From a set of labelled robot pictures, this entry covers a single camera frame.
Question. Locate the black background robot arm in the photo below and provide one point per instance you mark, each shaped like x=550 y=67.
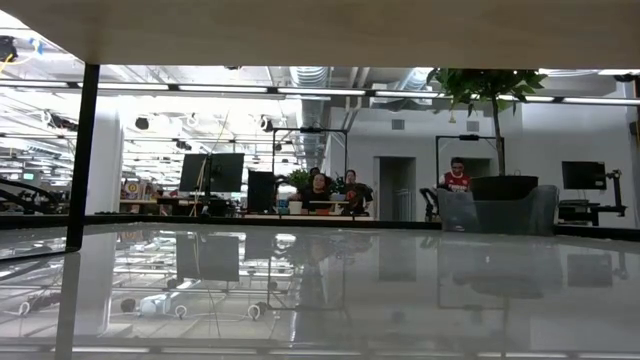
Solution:
x=428 y=204

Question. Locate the person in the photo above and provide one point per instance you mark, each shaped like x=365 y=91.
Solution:
x=318 y=192
x=456 y=181
x=356 y=192

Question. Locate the small green potted plant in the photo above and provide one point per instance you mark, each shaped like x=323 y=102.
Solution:
x=298 y=181

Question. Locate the black computer monitor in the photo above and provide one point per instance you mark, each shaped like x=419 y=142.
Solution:
x=260 y=192

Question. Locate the black double monitor back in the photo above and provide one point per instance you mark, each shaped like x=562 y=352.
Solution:
x=222 y=172

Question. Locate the long ceiling light strip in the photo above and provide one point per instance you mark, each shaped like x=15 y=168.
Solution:
x=225 y=89

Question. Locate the white glossy table board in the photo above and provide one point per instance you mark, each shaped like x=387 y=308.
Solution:
x=450 y=300

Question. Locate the grey plastic bin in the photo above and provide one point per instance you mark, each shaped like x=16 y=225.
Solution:
x=500 y=217

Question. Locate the black round plant pot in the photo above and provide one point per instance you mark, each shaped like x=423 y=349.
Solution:
x=504 y=187

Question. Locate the green leafy artificial plant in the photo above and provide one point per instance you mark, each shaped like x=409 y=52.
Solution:
x=480 y=85

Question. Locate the colourful round target board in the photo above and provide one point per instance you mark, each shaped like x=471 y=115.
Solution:
x=132 y=190

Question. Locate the black monitor on desk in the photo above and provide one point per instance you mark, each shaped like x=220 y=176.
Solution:
x=583 y=175

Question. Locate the black overhead mounted device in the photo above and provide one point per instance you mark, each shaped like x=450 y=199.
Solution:
x=7 y=49

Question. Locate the black metal rig frame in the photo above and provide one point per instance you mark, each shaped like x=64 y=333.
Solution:
x=310 y=130
x=469 y=137

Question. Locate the silver ventilation duct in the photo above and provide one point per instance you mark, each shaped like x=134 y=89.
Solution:
x=310 y=100

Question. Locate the black metal table frame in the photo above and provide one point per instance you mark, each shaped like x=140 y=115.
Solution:
x=150 y=220

